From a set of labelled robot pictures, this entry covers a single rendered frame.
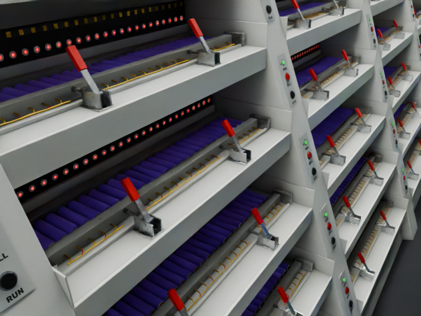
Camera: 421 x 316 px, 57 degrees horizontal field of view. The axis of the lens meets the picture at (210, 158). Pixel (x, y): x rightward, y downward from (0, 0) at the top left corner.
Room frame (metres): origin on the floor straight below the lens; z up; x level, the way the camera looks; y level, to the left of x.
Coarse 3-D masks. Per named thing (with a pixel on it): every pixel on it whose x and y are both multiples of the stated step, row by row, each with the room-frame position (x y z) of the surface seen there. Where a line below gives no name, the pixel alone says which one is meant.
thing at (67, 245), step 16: (240, 128) 0.85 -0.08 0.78; (256, 128) 0.87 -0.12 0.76; (224, 144) 0.79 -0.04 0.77; (192, 160) 0.71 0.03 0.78; (208, 160) 0.74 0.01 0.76; (160, 176) 0.66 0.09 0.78; (176, 176) 0.67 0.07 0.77; (192, 176) 0.68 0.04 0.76; (144, 192) 0.61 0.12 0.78; (160, 192) 0.64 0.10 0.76; (112, 208) 0.58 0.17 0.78; (128, 208) 0.59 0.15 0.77; (96, 224) 0.54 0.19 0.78; (112, 224) 0.56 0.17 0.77; (64, 240) 0.51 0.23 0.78; (80, 240) 0.52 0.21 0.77; (48, 256) 0.48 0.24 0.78; (64, 256) 0.50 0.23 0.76; (80, 256) 0.50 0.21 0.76
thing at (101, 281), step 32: (288, 128) 0.87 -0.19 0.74; (256, 160) 0.75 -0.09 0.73; (192, 192) 0.65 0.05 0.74; (224, 192) 0.66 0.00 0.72; (128, 224) 0.57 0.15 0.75; (192, 224) 0.60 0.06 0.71; (96, 256) 0.51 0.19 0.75; (128, 256) 0.50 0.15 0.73; (160, 256) 0.54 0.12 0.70; (64, 288) 0.42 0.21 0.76; (96, 288) 0.45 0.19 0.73; (128, 288) 0.49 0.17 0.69
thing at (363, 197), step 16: (368, 160) 1.39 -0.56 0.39; (384, 160) 1.41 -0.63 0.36; (352, 176) 1.29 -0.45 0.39; (368, 176) 1.28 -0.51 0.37; (384, 176) 1.31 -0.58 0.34; (336, 192) 1.20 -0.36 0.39; (352, 192) 1.21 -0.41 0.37; (368, 192) 1.22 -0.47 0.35; (336, 208) 1.11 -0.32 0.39; (352, 208) 1.14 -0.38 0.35; (368, 208) 1.13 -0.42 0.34; (336, 224) 1.05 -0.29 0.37; (352, 224) 1.06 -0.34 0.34; (352, 240) 0.99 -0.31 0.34
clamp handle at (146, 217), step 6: (126, 180) 0.56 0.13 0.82; (126, 186) 0.55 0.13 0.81; (132, 186) 0.56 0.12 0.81; (132, 192) 0.55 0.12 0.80; (132, 198) 0.55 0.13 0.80; (138, 198) 0.56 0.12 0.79; (138, 204) 0.55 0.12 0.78; (138, 210) 0.55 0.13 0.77; (144, 210) 0.55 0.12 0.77; (144, 216) 0.55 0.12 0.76
